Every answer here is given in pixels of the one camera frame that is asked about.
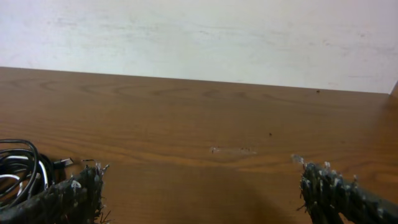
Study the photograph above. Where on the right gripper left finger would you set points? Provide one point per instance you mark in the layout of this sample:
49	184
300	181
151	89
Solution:
77	200

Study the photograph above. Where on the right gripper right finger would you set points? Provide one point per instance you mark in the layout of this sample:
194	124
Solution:
329	198

